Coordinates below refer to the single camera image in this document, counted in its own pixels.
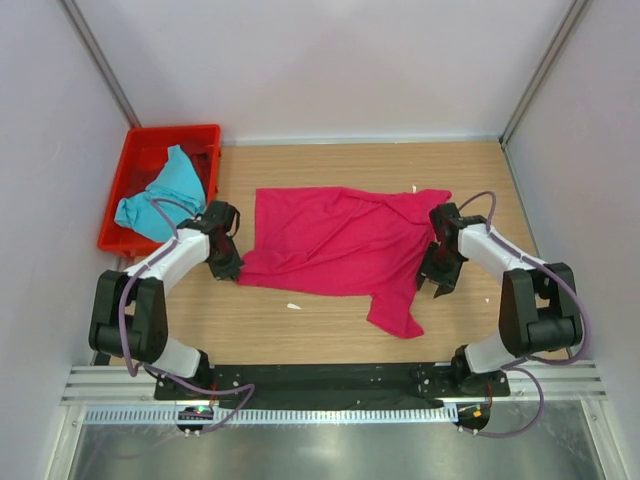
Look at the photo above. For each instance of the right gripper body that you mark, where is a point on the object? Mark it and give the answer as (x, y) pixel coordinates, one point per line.
(447, 265)

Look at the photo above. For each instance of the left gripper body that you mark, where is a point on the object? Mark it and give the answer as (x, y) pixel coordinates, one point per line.
(226, 264)

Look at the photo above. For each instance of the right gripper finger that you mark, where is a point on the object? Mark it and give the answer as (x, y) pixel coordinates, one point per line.
(443, 290)
(425, 271)

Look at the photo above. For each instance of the pink t-shirt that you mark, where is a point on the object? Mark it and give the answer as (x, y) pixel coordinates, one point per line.
(338, 241)

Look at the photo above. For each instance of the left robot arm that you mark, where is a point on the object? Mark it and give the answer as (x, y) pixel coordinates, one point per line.
(129, 318)

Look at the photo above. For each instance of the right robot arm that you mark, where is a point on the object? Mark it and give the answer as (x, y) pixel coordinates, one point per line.
(539, 309)

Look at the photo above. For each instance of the turquoise t-shirt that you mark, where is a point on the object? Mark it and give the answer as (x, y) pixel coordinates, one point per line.
(175, 195)

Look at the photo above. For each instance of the red plastic bin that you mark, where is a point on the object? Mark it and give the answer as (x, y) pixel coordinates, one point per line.
(143, 155)

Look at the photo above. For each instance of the right round black connector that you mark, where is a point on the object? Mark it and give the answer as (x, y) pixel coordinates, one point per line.
(472, 418)

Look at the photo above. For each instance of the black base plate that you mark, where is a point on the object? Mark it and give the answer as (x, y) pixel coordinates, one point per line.
(342, 387)

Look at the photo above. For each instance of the aluminium front rail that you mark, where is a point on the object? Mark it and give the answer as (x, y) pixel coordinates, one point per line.
(114, 385)

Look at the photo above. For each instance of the white slotted cable duct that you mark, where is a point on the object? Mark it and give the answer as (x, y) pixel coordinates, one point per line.
(167, 414)

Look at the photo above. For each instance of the right aluminium corner post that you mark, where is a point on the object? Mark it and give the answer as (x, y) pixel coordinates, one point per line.
(559, 40)

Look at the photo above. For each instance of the aluminium corner post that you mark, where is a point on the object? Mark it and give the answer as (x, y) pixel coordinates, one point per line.
(559, 40)
(94, 51)

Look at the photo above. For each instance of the left aluminium corner post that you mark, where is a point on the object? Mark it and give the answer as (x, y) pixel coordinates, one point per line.
(94, 51)

